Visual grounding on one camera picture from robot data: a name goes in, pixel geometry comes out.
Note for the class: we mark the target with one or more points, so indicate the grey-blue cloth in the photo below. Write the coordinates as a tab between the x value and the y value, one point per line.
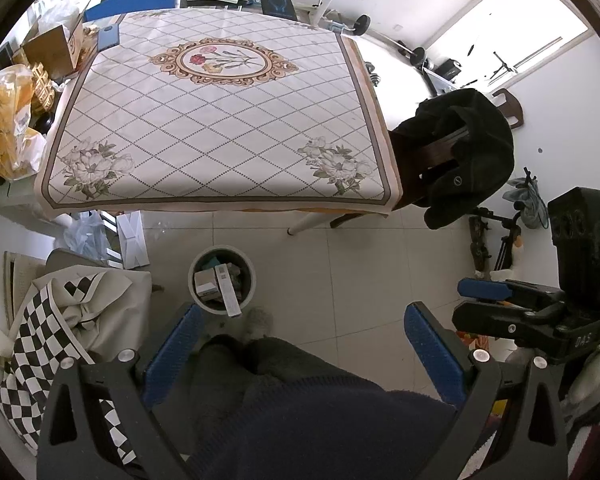
527	200

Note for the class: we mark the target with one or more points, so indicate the black-and-white checkered bag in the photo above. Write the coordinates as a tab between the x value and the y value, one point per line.
35	340

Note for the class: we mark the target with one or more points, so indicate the orange snack packet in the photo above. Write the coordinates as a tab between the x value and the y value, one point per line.
472	344

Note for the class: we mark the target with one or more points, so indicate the clear plastic bag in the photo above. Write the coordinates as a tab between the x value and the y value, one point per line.
82	237

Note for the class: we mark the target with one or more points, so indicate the bright glass door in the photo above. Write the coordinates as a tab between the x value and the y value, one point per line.
510	25

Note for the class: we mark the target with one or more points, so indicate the dark blue sweater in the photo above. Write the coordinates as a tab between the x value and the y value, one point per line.
330	430

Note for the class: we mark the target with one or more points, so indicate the beige framed panel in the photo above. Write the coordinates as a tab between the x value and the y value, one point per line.
17	280

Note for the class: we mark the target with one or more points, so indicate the off-white cloth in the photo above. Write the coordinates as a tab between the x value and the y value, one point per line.
115	310

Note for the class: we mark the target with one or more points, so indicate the small white box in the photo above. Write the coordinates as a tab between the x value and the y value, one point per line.
206	285

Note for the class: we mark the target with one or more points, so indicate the small black box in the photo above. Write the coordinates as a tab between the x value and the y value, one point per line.
450	69

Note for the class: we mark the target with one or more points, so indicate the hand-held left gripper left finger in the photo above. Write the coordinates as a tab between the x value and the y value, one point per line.
172	355

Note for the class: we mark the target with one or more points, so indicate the white round trash bin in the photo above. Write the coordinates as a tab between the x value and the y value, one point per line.
192	285

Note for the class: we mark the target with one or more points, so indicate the long white box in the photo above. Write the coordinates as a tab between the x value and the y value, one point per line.
228	290

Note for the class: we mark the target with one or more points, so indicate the silver blister pack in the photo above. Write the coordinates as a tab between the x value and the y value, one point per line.
239	280

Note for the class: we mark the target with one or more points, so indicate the floral tablecloth table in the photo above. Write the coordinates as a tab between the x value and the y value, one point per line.
205	110

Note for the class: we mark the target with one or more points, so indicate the teal packet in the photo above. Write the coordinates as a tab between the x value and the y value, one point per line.
209	261

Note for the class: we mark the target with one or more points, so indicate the white table leg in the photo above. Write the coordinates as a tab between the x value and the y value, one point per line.
307	223

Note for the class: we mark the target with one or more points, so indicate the white folded cardboard sheet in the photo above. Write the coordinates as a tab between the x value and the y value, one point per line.
132	240

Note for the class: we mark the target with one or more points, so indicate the black tripod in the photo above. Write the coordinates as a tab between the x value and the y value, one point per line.
505	240

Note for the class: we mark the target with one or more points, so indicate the grey trouser legs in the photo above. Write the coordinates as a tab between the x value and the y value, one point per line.
220	375

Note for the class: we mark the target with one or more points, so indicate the barbell with black plates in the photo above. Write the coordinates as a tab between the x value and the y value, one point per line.
362	25

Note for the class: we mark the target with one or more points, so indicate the blue flat case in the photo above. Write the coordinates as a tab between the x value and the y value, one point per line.
107	36

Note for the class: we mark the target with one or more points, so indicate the white plush item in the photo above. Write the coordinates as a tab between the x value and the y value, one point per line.
587	380

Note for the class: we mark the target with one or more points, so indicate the gold patterned box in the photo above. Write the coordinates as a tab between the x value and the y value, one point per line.
42	85

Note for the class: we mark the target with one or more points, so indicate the brown wooden leg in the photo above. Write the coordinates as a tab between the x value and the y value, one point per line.
345	219

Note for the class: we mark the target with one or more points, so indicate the black jacket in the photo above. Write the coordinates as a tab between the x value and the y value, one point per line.
475	150

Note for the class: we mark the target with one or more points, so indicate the open cardboard box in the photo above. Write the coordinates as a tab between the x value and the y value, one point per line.
50	52

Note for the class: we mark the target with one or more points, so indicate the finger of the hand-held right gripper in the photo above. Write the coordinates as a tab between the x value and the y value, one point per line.
485	289
510	322

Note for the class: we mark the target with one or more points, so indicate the brown wooden figure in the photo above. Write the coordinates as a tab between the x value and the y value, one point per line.
478	242

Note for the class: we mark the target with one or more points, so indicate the dark tablet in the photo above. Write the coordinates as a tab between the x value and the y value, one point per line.
277	2

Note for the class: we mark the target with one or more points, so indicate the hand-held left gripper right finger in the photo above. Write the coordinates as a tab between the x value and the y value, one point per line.
432	355

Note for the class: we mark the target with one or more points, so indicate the yellow plastic bag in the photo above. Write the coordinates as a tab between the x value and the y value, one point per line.
10	115

